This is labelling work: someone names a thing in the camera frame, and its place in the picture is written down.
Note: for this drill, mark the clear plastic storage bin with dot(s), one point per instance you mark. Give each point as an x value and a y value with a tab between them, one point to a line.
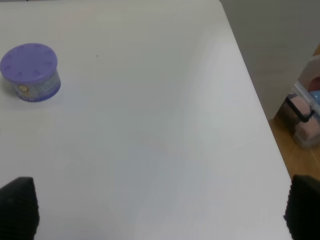
300	111

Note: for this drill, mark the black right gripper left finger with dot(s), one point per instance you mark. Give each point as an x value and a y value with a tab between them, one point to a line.
19	210

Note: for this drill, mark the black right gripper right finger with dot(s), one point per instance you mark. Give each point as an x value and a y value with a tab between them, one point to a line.
302	214

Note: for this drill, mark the purple round tin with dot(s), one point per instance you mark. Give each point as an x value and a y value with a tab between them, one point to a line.
31	69

